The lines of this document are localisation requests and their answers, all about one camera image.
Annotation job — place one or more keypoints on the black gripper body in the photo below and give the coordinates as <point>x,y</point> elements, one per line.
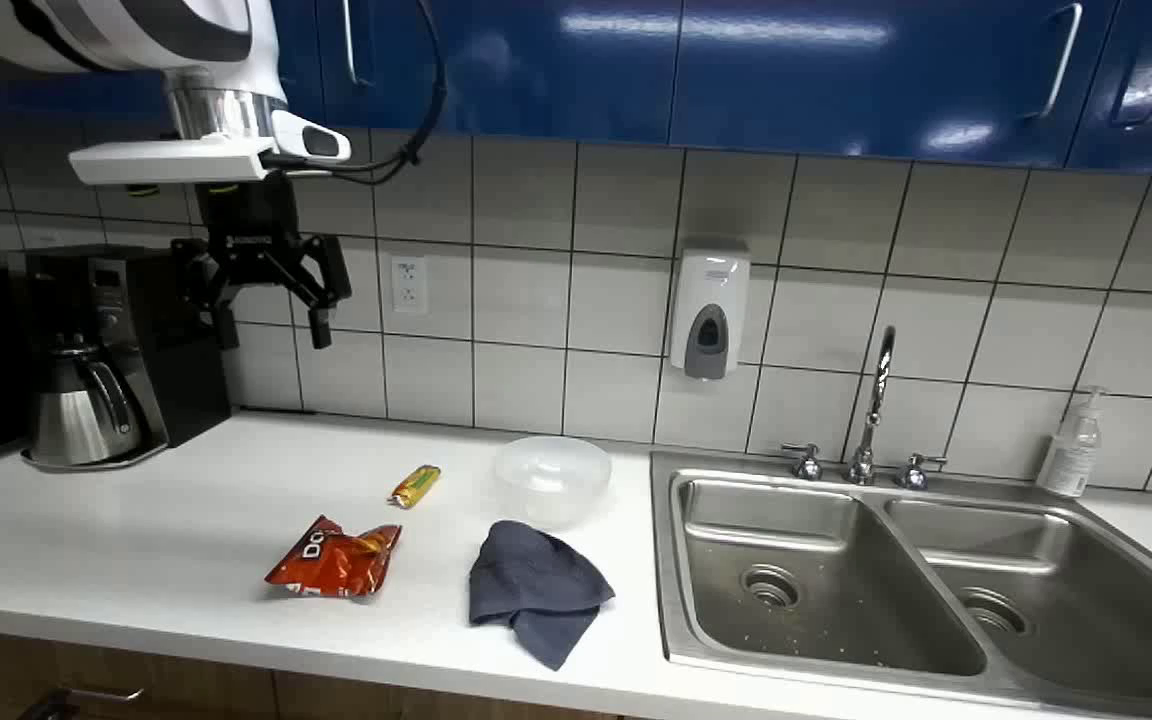
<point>248,213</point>

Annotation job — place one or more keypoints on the steel coffee carafe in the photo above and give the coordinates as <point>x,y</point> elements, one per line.
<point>77,412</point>

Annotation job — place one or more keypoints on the white wall outlet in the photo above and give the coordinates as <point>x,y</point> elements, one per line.
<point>406,285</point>

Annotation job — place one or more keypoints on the clear soap bottle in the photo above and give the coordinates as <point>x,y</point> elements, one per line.
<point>1071,455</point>

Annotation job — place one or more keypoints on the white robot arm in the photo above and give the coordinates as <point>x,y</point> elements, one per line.
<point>98,25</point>

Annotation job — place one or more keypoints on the dark blue cloth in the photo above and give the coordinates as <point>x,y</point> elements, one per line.
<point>531,586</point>

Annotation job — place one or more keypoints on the steel double sink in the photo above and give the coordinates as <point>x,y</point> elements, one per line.
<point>841,603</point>

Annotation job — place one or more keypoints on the translucent white bowl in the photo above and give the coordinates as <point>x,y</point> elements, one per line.
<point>555,482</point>

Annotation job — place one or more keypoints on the white wall soap dispenser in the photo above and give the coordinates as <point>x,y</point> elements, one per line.
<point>706,312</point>

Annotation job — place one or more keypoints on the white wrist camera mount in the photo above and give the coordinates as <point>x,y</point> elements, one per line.
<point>161,162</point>

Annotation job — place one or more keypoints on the red Doritos packet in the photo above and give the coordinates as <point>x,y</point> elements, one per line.
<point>337,561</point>

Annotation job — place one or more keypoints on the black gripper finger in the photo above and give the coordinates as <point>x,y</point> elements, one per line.
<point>219,312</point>
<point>321,322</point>

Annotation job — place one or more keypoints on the yellow green snack bar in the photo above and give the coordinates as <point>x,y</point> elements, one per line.
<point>417,486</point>

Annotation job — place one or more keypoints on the chrome faucet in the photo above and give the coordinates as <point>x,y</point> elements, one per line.
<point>874,403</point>

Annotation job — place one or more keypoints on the black silver coffee maker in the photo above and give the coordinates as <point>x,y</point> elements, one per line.
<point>110,285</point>

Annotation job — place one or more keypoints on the wooden base cabinet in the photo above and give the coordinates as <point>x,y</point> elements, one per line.
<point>200,693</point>

